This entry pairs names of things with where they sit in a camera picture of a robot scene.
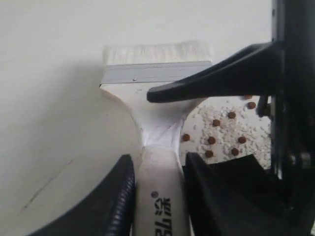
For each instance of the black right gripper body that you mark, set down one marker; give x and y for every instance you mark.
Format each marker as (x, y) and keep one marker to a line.
(289, 61)

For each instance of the brown beans and crumbs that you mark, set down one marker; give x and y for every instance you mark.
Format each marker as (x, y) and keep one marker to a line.
(224, 128)

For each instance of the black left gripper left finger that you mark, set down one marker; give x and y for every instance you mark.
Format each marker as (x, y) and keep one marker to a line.
(106, 211)

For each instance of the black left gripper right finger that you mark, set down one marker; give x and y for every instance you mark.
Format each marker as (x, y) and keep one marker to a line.
(239, 198)

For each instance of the white paint brush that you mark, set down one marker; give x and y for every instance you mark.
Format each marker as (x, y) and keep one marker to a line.
(129, 72)

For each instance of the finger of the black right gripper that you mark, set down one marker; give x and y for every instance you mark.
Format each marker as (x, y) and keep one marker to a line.
(254, 70)

